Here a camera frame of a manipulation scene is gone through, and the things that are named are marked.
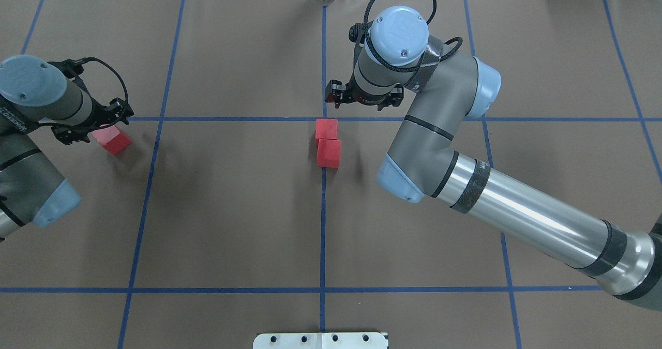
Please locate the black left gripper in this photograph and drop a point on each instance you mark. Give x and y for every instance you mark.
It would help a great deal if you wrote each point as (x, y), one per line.
(101, 119)

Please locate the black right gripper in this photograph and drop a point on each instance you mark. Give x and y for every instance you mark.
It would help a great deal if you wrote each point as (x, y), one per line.
(368, 100)

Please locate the red block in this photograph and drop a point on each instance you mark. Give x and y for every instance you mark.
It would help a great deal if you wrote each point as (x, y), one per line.
(326, 129)
(113, 139)
(328, 153)

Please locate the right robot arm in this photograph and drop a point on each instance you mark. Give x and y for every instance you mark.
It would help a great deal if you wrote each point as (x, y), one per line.
(396, 51)

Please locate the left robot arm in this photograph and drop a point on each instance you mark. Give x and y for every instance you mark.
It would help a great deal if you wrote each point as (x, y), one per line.
(40, 94)

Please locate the white mounting base plate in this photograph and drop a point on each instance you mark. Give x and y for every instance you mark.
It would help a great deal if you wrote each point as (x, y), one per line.
(322, 340)

